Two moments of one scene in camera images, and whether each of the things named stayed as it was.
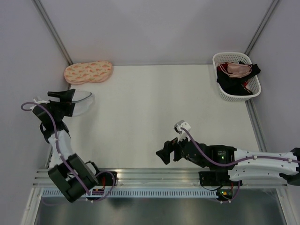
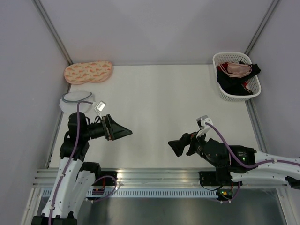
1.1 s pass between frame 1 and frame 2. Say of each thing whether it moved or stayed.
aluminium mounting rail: stayed
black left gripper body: moved
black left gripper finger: moved
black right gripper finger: moved
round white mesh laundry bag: stayed
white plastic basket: stayed
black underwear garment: stayed
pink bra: stayed
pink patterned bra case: stayed
